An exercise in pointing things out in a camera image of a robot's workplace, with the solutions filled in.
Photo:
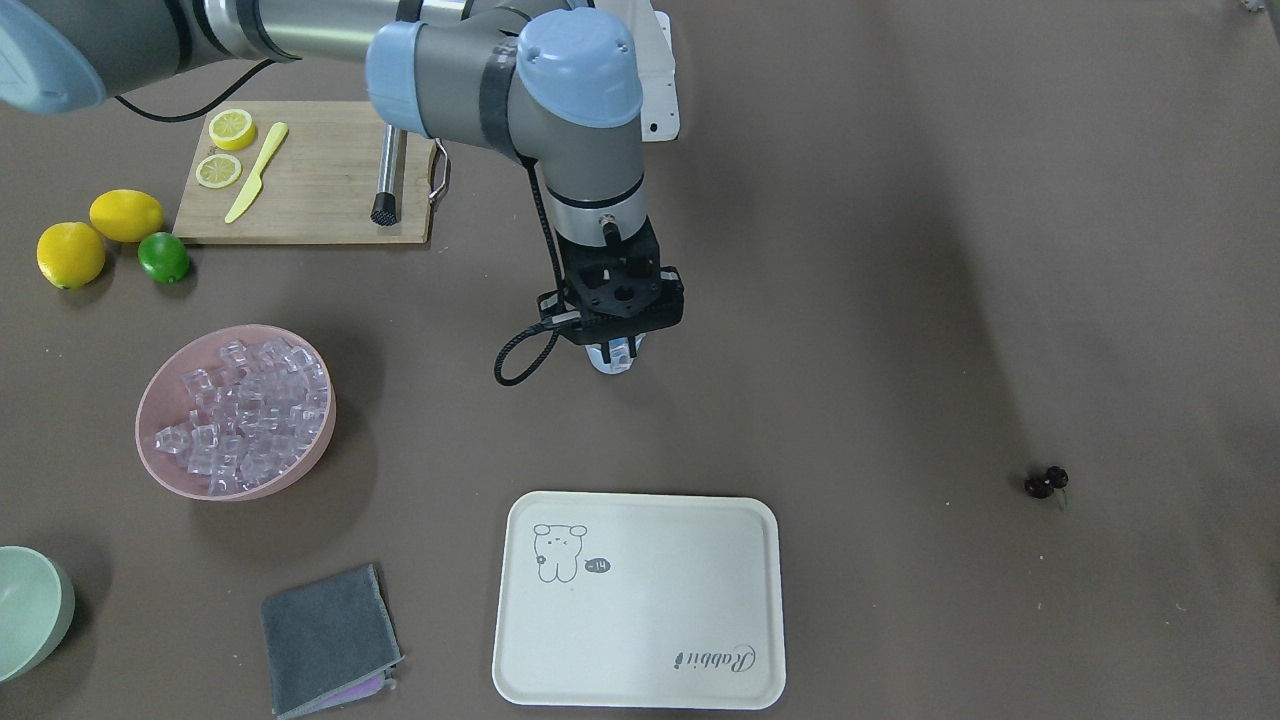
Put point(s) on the yellow plastic knife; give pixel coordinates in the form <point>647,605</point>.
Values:
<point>253,184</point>

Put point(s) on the green lime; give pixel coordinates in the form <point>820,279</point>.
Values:
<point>164,257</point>

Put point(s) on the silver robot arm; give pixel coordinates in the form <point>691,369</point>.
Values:
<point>552,85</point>

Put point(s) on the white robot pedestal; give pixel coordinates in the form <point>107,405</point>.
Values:
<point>661,115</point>

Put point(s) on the grey folded cloth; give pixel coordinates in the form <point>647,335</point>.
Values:
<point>329,642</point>

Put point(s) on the wooden cutting board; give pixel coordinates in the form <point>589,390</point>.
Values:
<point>320,185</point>

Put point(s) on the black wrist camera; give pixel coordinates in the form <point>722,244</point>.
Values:
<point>613,291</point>

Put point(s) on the yellow lemon far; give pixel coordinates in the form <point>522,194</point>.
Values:
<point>126,216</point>

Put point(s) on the yellow lemon near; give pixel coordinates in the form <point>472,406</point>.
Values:
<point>70,255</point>

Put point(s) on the yellow lemon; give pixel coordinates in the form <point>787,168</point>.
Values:
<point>70,255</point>
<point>126,216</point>

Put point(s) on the green ceramic bowl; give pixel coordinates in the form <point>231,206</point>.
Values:
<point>37,604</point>

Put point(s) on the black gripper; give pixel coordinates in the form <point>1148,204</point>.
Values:
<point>619,352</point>

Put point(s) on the dark cherries pair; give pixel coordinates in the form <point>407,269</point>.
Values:
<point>1050,483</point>

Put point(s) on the small blue cup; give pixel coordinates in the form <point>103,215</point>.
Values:
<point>612,362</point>

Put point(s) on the metal muddler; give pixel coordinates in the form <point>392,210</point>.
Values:
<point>385,207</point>

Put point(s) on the lemon slice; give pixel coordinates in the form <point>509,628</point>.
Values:
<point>218,171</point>
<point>232,130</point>

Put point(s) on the pink bowl of ice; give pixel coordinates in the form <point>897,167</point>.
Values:
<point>237,414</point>

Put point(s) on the cream rabbit tray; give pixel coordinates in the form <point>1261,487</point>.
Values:
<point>640,601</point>

